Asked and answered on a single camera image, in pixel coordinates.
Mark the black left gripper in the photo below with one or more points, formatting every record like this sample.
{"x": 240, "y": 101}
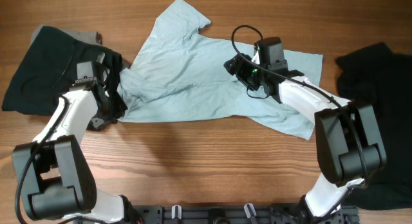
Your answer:
{"x": 121, "y": 107}

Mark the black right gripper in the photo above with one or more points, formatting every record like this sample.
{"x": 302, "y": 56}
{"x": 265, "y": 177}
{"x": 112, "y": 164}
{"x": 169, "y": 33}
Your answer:
{"x": 239, "y": 68}

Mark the light blue t-shirt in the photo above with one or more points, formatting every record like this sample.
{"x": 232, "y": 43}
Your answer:
{"x": 179, "y": 75}

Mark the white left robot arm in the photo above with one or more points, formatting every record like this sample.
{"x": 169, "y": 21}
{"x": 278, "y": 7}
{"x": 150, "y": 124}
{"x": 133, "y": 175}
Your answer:
{"x": 54, "y": 180}

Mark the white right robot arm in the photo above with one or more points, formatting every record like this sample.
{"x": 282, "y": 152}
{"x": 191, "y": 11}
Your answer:
{"x": 348, "y": 141}

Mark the folded dark clothes stack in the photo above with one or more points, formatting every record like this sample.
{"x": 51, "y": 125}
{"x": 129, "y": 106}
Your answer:
{"x": 49, "y": 67}

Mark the black garment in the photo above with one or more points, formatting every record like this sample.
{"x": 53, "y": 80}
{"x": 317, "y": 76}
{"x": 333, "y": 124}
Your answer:
{"x": 376, "y": 75}

